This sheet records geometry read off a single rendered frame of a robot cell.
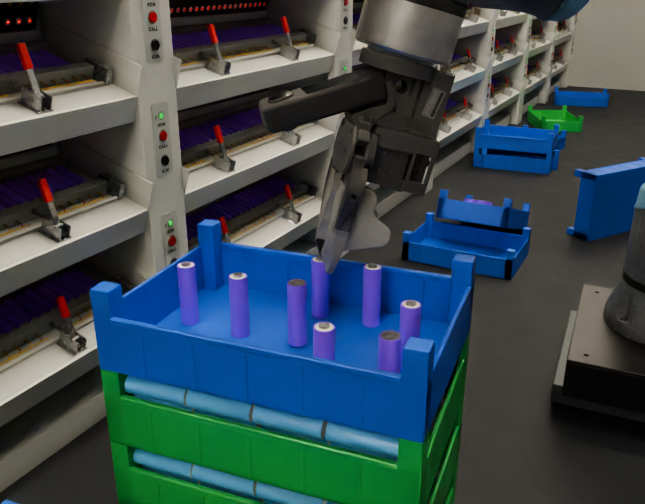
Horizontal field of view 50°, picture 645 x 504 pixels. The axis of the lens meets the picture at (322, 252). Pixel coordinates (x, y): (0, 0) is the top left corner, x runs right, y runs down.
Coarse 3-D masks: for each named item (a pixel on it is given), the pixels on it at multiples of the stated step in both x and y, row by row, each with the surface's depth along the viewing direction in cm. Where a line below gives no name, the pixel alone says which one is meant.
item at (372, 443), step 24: (144, 384) 63; (168, 384) 63; (192, 408) 63; (216, 408) 61; (240, 408) 60; (264, 408) 59; (288, 432) 60; (312, 432) 58; (336, 432) 57; (360, 432) 56; (384, 456) 57
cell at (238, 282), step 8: (240, 272) 66; (232, 280) 66; (240, 280) 66; (232, 288) 66; (240, 288) 66; (232, 296) 66; (240, 296) 66; (232, 304) 67; (240, 304) 66; (248, 304) 67; (232, 312) 67; (240, 312) 67; (248, 312) 67; (232, 320) 67; (240, 320) 67; (248, 320) 68; (232, 328) 68; (240, 328) 67; (248, 328) 68; (240, 336) 68
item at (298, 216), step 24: (288, 168) 186; (240, 192) 170; (264, 192) 174; (288, 192) 167; (312, 192) 183; (192, 216) 154; (216, 216) 157; (240, 216) 159; (264, 216) 167; (288, 216) 168; (312, 216) 174; (192, 240) 144; (240, 240) 154; (264, 240) 157; (288, 240) 167
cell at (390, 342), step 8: (384, 336) 55; (392, 336) 55; (400, 336) 55; (384, 344) 54; (392, 344) 54; (400, 344) 55; (384, 352) 55; (392, 352) 55; (400, 352) 55; (384, 360) 55; (392, 360) 55; (400, 360) 55; (384, 368) 55; (392, 368) 55
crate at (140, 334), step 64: (192, 256) 75; (256, 256) 76; (128, 320) 60; (256, 320) 71; (320, 320) 71; (384, 320) 71; (448, 320) 69; (192, 384) 60; (256, 384) 57; (320, 384) 55; (384, 384) 53
